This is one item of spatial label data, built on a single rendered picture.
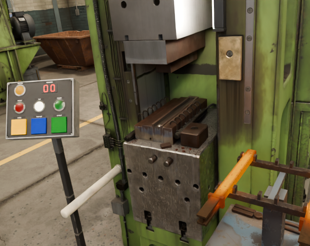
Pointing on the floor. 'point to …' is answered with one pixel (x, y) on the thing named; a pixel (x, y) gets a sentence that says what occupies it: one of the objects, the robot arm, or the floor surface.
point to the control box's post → (57, 143)
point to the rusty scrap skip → (68, 49)
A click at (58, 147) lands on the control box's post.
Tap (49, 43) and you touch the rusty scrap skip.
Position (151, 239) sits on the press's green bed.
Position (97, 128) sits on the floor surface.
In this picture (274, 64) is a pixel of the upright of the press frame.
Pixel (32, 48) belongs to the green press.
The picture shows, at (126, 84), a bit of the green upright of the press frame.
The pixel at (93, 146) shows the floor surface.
